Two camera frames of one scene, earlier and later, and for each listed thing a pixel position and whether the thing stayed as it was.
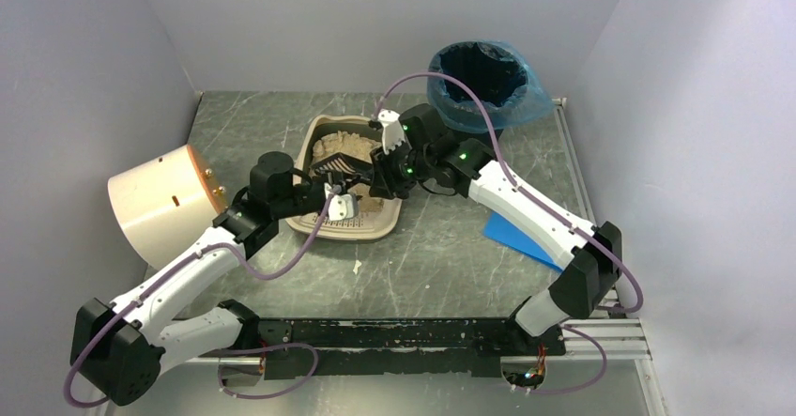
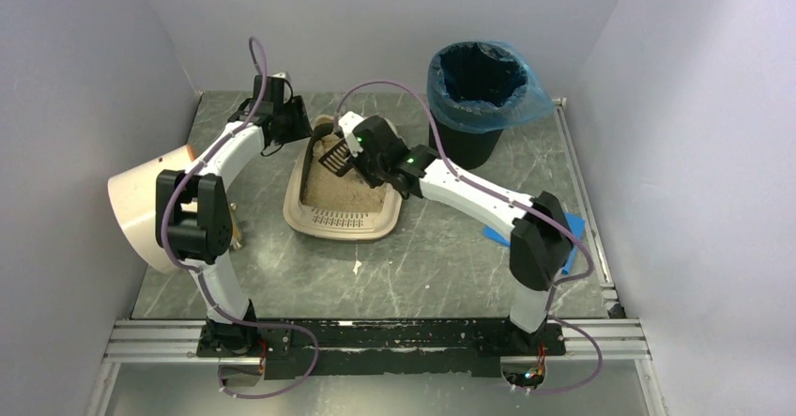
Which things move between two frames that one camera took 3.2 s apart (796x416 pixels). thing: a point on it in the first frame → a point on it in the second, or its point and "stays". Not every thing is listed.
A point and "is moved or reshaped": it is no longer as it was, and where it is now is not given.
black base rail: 416,346 stays
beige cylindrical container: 162,204 stays
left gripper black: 317,191 → 296,118
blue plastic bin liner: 502,74 stays
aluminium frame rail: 622,338 stays
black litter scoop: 339,165 is moved or reshaped
